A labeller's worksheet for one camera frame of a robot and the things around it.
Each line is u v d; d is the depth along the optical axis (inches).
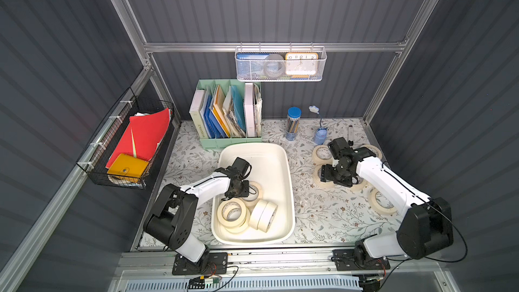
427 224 16.4
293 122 39.0
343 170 24.4
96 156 24.3
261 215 29.1
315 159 39.9
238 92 41.0
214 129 38.6
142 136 29.7
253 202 33.1
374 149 41.1
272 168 40.1
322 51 35.0
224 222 30.3
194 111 35.1
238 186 30.3
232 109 36.9
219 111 37.8
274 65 35.7
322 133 41.3
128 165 25.3
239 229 31.0
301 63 34.9
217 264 28.9
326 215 33.3
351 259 29.0
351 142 42.7
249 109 36.6
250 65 33.1
